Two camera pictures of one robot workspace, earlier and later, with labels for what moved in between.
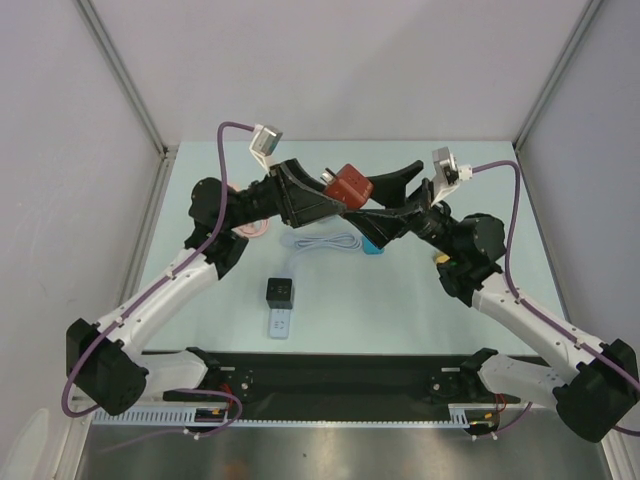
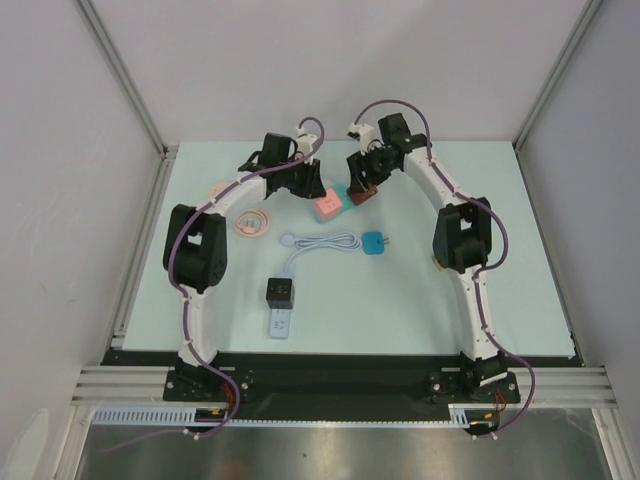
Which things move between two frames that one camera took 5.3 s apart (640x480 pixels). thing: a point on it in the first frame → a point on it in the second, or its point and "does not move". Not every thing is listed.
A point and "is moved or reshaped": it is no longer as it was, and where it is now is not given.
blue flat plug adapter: [371, 249] does not move
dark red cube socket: [351, 187] is moved or reshaped
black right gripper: [420, 206] → [361, 167]
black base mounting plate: [350, 385] does not move
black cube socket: [279, 293] does not move
